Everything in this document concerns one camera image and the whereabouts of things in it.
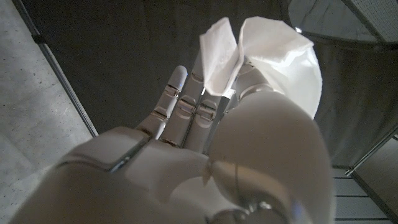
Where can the white tissue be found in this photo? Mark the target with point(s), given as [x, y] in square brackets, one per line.
[280, 56]

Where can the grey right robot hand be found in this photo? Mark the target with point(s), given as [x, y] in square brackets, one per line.
[155, 180]

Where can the black backdrop curtain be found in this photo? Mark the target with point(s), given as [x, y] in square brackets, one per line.
[124, 46]

